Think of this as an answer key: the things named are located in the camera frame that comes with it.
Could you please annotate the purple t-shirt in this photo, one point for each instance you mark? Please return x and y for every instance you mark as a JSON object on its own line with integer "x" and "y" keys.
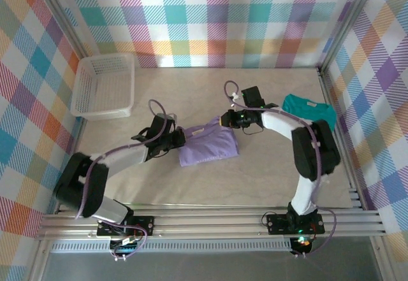
{"x": 207, "y": 147}

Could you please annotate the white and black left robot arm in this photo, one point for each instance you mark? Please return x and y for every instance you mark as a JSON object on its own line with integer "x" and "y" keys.
{"x": 127, "y": 158}

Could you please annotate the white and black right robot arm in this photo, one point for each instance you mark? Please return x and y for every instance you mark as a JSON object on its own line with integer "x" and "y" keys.
{"x": 280, "y": 123}

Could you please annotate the folded teal t-shirt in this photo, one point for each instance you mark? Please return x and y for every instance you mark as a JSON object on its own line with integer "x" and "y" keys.
{"x": 315, "y": 112}

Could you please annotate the white plastic basket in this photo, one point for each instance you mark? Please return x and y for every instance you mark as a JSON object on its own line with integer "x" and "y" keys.
{"x": 95, "y": 80}

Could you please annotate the green terminal circuit board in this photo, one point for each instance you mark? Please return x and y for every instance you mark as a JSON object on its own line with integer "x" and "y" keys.
{"x": 126, "y": 248}

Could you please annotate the small lit circuit board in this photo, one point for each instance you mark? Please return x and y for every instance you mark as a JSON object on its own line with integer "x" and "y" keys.
{"x": 303, "y": 242}

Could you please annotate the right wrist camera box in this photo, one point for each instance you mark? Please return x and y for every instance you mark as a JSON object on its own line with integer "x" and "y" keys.
{"x": 235, "y": 97}

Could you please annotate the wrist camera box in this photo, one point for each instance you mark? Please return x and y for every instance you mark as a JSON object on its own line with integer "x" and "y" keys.
{"x": 235, "y": 97}
{"x": 172, "y": 117}

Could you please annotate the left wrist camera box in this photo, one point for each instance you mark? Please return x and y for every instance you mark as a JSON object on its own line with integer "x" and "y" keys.
{"x": 172, "y": 117}

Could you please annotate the aluminium side rail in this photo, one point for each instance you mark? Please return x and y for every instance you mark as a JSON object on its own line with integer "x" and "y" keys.
{"x": 327, "y": 85}

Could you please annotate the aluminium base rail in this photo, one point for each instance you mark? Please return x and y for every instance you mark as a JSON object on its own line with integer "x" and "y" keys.
{"x": 207, "y": 222}

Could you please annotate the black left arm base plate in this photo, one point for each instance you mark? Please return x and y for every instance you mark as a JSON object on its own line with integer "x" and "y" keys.
{"x": 145, "y": 225}

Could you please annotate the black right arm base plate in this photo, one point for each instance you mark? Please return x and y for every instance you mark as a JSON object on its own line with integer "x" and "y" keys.
{"x": 277, "y": 223}

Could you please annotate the aluminium frame post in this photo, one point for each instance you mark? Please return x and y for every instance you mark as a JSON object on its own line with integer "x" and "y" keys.
{"x": 350, "y": 16}
{"x": 62, "y": 16}

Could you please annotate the aluminium frame bar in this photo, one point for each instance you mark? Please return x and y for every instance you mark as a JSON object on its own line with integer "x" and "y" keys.
{"x": 382, "y": 262}
{"x": 39, "y": 262}

